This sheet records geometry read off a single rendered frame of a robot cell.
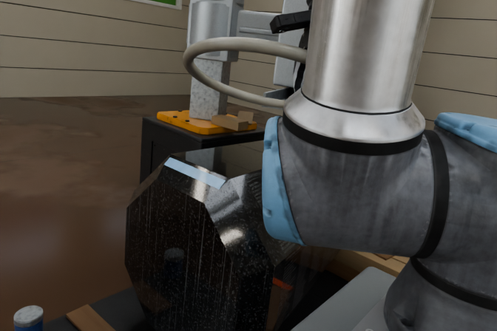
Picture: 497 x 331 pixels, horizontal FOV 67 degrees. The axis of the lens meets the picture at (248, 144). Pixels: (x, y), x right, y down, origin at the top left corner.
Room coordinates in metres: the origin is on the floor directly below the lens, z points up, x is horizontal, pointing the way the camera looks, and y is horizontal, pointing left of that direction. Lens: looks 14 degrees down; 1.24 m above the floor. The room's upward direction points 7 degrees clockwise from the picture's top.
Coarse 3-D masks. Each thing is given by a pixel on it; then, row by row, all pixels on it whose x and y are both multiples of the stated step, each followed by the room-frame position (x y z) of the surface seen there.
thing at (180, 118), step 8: (160, 112) 2.39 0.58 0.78; (168, 112) 2.42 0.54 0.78; (176, 112) 2.45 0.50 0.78; (184, 112) 2.49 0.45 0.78; (168, 120) 2.28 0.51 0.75; (176, 120) 2.23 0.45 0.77; (184, 120) 2.22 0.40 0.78; (192, 120) 2.25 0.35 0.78; (200, 120) 2.28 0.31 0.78; (208, 120) 2.31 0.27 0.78; (184, 128) 2.18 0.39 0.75; (192, 128) 2.13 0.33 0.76; (200, 128) 2.09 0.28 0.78; (208, 128) 2.10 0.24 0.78; (216, 128) 2.14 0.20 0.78; (224, 128) 2.19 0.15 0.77; (248, 128) 2.35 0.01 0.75; (256, 128) 2.41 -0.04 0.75
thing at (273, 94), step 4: (284, 88) 1.62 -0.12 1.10; (288, 88) 1.69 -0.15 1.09; (264, 92) 1.27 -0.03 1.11; (268, 92) 1.30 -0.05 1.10; (272, 92) 1.36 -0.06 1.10; (276, 92) 1.43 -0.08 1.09; (280, 92) 1.52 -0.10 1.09; (284, 92) 1.60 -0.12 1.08; (288, 92) 1.71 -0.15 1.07; (264, 96) 1.27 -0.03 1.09; (268, 96) 1.31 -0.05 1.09; (272, 96) 1.37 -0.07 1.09; (276, 96) 1.44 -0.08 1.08; (280, 96) 1.53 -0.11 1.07; (284, 96) 1.61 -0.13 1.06; (272, 108) 1.26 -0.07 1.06; (276, 108) 1.26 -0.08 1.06; (280, 108) 1.26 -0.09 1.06
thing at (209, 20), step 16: (192, 16) 2.30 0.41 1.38; (208, 16) 2.24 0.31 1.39; (224, 16) 2.25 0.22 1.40; (240, 16) 2.30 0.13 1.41; (256, 16) 2.29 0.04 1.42; (272, 16) 2.28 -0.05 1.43; (192, 32) 2.29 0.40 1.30; (208, 32) 2.24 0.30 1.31; (224, 32) 2.25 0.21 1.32; (240, 32) 2.30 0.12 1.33; (256, 32) 2.28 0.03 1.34
